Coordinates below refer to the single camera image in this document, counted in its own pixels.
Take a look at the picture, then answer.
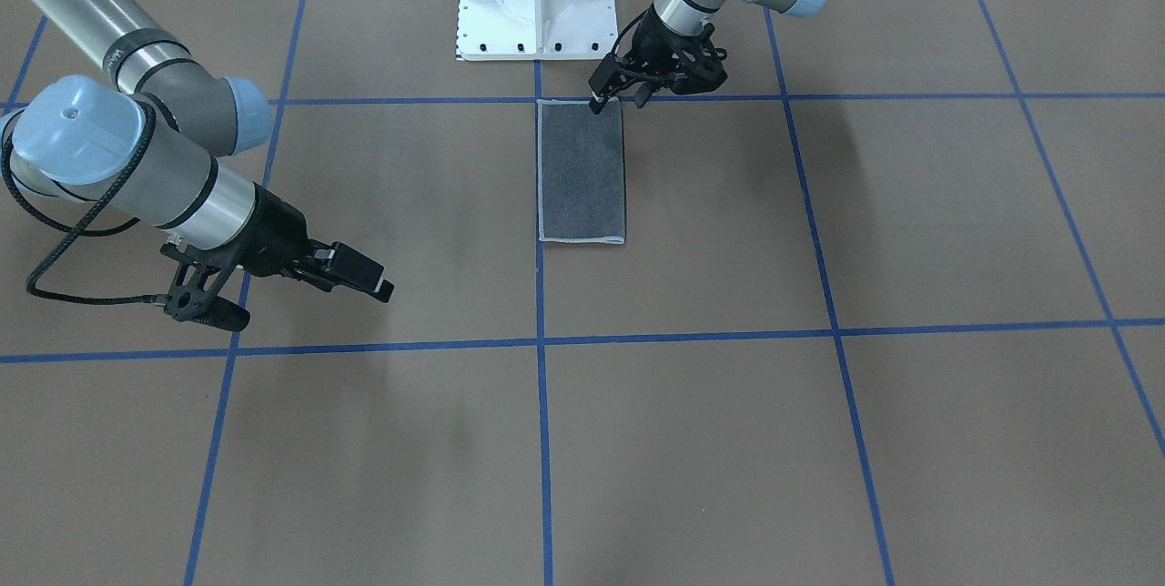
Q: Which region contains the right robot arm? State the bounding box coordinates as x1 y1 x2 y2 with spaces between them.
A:
3 0 394 319

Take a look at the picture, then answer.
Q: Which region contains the pink and grey towel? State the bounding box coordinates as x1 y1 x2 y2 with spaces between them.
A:
536 98 627 245

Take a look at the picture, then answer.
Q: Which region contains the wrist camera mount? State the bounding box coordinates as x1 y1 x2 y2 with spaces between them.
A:
669 23 728 96
153 241 250 332

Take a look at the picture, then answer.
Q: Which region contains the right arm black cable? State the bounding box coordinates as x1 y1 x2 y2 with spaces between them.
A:
0 99 169 308

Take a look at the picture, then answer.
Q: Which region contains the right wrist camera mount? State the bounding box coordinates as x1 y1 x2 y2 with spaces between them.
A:
153 241 250 332

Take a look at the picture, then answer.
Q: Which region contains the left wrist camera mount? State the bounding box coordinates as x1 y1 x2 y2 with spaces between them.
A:
669 23 728 96

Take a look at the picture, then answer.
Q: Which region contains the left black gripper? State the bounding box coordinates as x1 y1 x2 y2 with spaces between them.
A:
588 8 708 115

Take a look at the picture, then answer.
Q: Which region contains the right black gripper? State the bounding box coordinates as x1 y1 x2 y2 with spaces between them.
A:
232 184 395 303

